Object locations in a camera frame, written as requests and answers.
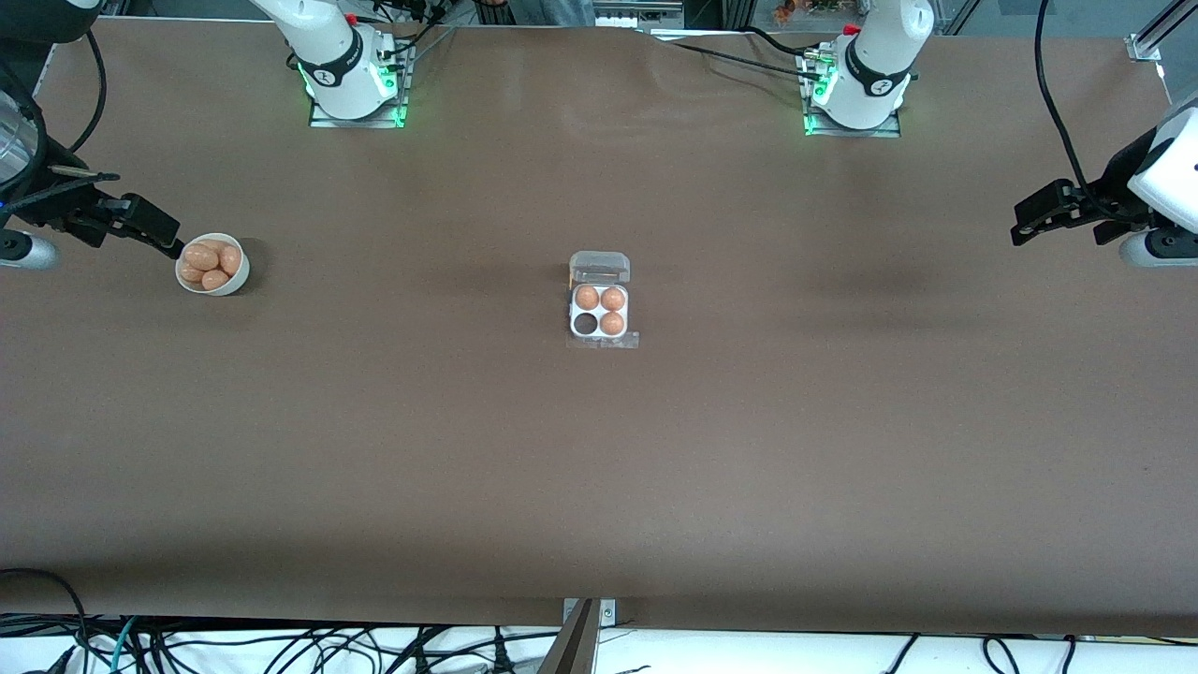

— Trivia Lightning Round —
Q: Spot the clear plastic egg carton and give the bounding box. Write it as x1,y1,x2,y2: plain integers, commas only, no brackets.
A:
567,251,633,341

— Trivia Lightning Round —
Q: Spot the white round bowl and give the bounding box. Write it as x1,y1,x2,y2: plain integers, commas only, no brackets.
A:
176,232,251,297

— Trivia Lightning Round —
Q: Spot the orange background clutter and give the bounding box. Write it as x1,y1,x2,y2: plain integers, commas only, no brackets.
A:
771,0,843,25

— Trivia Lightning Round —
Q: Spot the clear adhesive tape strip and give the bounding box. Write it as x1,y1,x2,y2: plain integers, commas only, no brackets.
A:
566,330,642,352

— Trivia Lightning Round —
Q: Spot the blue jeans person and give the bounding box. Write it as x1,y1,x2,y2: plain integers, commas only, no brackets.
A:
510,0,597,27

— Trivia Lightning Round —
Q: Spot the white power strip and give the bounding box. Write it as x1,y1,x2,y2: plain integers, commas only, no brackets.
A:
592,3,686,30

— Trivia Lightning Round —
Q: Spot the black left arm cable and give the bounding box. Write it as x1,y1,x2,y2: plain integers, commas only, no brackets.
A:
1033,0,1096,195

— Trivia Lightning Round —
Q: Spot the aluminium frame profile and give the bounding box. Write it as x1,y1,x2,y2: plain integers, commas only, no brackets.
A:
1126,0,1198,63

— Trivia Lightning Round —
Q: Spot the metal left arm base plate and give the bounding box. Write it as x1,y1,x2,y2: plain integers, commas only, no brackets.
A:
802,47,903,139

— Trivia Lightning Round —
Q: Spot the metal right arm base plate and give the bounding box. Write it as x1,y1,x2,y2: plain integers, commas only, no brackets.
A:
309,42,411,129

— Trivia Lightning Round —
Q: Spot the short black table cable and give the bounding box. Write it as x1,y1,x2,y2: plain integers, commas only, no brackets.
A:
741,25,832,60

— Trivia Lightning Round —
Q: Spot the long black table cable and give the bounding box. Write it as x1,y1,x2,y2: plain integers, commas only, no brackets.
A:
655,36,826,83

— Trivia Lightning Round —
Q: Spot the black base cable bundle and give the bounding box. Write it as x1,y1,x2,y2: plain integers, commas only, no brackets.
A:
370,0,461,59

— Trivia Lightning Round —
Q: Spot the black looped floor cable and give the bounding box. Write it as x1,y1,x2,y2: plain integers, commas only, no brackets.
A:
0,567,91,674

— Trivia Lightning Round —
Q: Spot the teal floor cable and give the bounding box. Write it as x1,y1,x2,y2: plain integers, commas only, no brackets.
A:
109,616,141,674

